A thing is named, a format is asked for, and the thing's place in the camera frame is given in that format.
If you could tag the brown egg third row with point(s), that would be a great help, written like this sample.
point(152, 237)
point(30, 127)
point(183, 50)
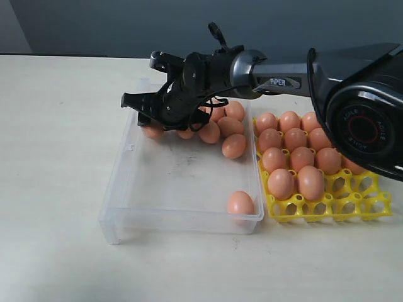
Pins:
point(210, 133)
point(269, 138)
point(229, 126)

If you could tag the brown egg second row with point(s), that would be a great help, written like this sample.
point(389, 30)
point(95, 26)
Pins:
point(185, 134)

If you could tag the yellow plastic egg tray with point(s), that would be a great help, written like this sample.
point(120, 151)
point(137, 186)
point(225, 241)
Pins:
point(345, 195)

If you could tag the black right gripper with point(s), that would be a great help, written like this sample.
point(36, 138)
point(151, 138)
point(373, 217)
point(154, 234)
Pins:
point(178, 103)

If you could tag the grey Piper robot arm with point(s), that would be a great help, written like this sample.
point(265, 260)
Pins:
point(356, 94)

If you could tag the brown egg fourth row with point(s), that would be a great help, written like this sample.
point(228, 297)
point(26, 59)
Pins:
point(234, 146)
point(295, 138)
point(318, 140)

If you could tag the brown egg front row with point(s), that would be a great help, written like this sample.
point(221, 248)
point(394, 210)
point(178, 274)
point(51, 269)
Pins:
point(328, 160)
point(281, 184)
point(353, 167)
point(240, 203)

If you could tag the brown egg top row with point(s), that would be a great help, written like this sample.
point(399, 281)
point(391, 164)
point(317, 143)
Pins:
point(235, 110)
point(153, 132)
point(217, 113)

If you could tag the clear plastic egg box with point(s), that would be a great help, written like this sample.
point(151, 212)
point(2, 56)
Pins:
point(173, 184)

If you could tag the brown egg fifth row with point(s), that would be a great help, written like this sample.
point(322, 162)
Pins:
point(273, 159)
point(310, 183)
point(301, 157)

